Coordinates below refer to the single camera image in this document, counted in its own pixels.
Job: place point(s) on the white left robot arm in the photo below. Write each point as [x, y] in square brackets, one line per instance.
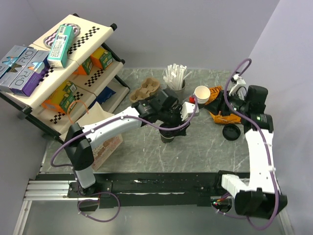
[163, 106]

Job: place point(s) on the orange green box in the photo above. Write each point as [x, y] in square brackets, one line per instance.
[85, 68]
[61, 99]
[101, 58]

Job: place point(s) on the teal product box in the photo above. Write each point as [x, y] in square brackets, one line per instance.
[57, 57]

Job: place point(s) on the purple R+O box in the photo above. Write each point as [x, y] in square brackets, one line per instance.
[29, 78]

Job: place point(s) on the orange green box upper left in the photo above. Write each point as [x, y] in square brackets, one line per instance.
[85, 68]

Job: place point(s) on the orange green box upper right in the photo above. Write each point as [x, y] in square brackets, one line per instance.
[101, 58]

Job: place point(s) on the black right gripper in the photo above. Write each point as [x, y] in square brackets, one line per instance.
[220, 104]

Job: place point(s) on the orange green box lower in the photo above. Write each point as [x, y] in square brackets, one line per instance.
[61, 99]

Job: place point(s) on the silver R+O box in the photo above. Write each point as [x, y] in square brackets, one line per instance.
[10, 66]

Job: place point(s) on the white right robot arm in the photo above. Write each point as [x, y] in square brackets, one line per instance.
[261, 197]

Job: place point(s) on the white wrapped straws bundle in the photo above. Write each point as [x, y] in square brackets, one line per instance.
[175, 75]

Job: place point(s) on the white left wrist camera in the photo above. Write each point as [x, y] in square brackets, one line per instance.
[189, 109]

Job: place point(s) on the blue snack bag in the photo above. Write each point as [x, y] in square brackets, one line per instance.
[105, 95]

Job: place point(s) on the brown cardboard cup carrier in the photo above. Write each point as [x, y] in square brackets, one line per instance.
[147, 89]

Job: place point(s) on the cream tiered display shelf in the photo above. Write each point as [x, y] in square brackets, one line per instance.
[55, 124]

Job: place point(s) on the stack of paper cups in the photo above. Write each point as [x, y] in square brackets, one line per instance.
[202, 94]

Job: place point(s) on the brown paper takeout bag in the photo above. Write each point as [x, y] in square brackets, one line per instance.
[105, 147]

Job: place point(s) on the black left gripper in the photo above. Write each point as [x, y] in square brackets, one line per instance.
[179, 122]

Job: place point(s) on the black paper coffee cup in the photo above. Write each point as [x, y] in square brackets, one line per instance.
[166, 137]

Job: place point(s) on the black plastic cup lid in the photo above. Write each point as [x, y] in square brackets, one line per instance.
[231, 132]

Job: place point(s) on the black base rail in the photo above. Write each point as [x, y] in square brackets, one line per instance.
[151, 189]

